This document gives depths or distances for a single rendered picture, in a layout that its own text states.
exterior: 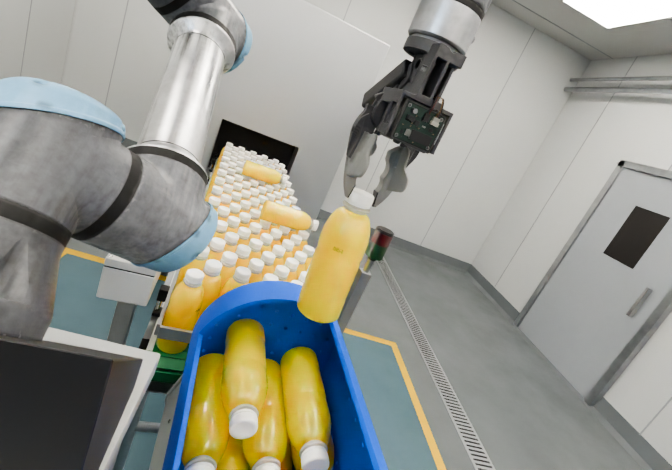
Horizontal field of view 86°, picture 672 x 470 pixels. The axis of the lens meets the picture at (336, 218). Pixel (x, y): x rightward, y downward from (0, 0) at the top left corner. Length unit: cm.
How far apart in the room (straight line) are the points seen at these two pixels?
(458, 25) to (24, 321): 50
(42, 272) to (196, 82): 35
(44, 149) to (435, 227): 544
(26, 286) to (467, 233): 574
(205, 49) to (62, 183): 36
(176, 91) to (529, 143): 559
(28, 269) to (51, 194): 7
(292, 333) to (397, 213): 472
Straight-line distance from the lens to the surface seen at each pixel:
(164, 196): 47
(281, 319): 72
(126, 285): 90
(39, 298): 40
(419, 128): 45
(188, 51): 67
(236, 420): 58
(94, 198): 43
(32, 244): 40
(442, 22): 47
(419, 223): 555
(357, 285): 123
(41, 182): 41
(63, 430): 32
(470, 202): 575
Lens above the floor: 156
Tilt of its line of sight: 16 degrees down
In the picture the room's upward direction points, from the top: 24 degrees clockwise
